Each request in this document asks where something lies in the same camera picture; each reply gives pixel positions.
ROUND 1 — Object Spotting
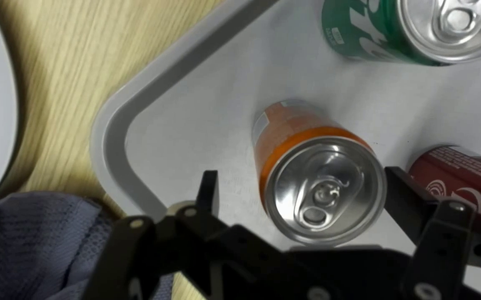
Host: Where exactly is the green soda can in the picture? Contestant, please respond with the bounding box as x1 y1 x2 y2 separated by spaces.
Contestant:
321 0 481 66

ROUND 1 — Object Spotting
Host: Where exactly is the grey plastic tray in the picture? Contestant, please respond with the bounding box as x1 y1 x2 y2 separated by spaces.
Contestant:
90 0 481 300

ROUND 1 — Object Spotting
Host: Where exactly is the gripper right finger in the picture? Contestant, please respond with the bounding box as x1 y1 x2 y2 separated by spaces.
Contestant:
384 166 481 300

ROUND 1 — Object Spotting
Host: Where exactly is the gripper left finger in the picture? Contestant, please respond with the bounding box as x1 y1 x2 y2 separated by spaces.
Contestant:
83 170 303 300

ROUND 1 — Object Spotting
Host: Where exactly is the orange soda can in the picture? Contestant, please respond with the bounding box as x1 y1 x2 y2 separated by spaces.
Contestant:
252 100 387 246

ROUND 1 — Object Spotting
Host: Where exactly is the red soda can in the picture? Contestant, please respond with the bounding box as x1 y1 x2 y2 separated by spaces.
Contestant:
407 145 481 221

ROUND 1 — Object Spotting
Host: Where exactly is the blue-grey cloth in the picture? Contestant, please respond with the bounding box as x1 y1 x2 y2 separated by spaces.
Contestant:
0 191 174 300

